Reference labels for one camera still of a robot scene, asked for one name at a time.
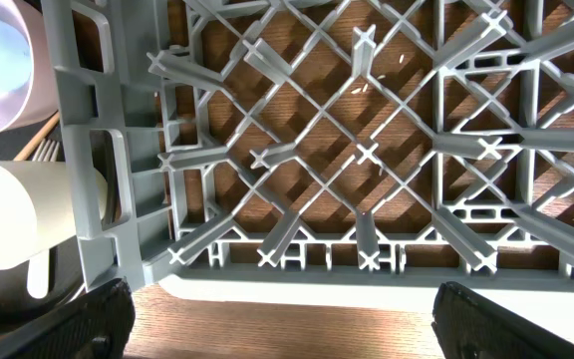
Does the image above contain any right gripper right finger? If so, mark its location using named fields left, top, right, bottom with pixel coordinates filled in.
left=431, top=281, right=574, bottom=359

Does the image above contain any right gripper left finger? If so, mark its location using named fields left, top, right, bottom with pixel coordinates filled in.
left=0, top=278, right=136, bottom=359

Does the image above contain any white plastic fork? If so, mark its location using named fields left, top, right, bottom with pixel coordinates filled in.
left=27, top=139, right=61, bottom=299

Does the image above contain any small white cup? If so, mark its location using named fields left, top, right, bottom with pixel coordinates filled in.
left=0, top=159, right=109, bottom=272

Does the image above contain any wooden chopstick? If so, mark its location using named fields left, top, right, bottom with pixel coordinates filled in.
left=14, top=112, right=60, bottom=161

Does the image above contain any white shallow bowl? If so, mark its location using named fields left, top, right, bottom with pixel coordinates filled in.
left=0, top=0, right=58, bottom=133

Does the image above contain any grey dishwasher rack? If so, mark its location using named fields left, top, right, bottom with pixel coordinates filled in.
left=42, top=1, right=574, bottom=296

